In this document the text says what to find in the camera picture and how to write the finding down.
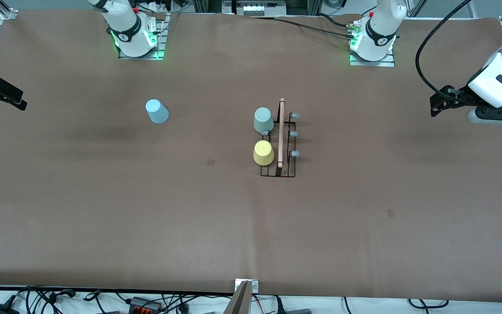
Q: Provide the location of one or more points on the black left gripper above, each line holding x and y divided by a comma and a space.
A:
460, 97

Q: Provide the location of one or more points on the pale green plastic cup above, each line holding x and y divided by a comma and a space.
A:
263, 121

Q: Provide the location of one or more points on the yellow plastic cup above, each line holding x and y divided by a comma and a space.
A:
263, 153

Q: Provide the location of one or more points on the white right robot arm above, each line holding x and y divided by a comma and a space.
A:
129, 22

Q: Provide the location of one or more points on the light blue plastic cup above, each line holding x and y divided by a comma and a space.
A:
157, 111

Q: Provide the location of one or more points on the white power strip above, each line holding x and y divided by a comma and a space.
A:
254, 8

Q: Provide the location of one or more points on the black power adapter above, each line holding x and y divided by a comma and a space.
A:
0, 309

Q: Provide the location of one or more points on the brown table cover sheet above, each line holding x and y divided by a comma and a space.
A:
251, 235

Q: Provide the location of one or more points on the black orange connector block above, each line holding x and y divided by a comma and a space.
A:
145, 303

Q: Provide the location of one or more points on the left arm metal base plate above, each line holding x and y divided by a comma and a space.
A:
373, 63

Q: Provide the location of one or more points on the small metal edge bracket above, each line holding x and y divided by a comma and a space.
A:
254, 285

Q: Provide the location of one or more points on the grey metal camera post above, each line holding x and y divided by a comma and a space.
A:
238, 303

